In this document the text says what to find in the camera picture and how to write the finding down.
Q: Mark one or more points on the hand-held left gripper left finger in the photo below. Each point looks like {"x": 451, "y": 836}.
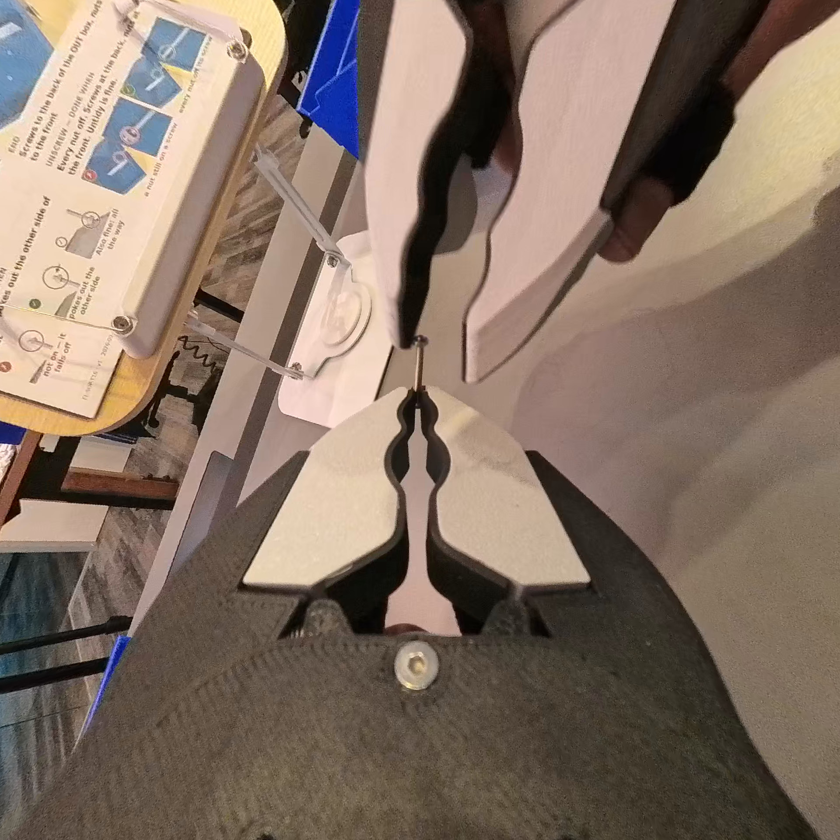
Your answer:
{"x": 328, "y": 512}

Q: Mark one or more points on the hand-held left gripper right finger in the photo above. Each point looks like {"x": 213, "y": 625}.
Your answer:
{"x": 505, "y": 518}

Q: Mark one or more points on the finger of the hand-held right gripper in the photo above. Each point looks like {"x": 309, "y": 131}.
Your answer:
{"x": 407, "y": 131}
{"x": 564, "y": 164}

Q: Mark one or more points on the blue plastic bin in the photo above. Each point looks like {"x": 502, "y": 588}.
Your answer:
{"x": 121, "y": 659}
{"x": 328, "y": 65}

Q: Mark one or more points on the small metal bolt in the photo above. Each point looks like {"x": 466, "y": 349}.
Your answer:
{"x": 419, "y": 371}

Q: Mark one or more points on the person's right hand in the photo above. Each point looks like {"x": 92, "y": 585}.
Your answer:
{"x": 636, "y": 223}

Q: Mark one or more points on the clear acrylic board stand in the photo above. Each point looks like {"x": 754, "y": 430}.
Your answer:
{"x": 338, "y": 315}

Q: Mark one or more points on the brown wooden table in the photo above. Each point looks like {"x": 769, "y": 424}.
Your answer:
{"x": 118, "y": 487}

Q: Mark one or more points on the printed instruction board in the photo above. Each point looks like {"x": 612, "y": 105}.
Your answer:
{"x": 164, "y": 197}

